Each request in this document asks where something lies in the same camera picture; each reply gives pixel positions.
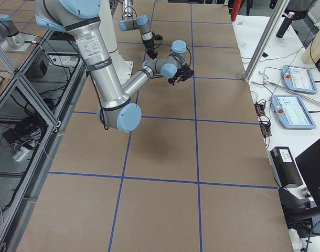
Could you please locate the upper teach pendant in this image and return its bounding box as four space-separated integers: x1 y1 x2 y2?
282 65 317 94

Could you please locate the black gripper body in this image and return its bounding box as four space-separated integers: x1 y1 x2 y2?
168 68 188 83
144 39 158 58

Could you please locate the white power strip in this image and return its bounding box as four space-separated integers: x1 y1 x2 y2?
13 146 30 162

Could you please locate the black box device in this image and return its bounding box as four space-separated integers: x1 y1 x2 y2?
270 146 303 188

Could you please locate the lower teach pendant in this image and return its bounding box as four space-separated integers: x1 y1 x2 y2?
271 95 316 130

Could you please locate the black monitor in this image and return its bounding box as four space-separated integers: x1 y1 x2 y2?
279 139 320 238

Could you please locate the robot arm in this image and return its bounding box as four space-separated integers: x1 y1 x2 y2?
35 1 194 132
119 0 162 59

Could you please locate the aluminium camera post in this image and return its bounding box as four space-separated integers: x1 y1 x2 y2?
243 0 290 82

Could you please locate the aluminium frame rail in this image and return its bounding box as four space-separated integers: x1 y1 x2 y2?
0 31 86 251

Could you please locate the teach pendant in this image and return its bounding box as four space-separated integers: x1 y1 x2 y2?
271 95 316 130
282 65 317 94

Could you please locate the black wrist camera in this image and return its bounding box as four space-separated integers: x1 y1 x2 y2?
152 34 163 41
179 65 194 81

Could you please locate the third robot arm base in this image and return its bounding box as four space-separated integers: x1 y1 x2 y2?
0 14 38 53

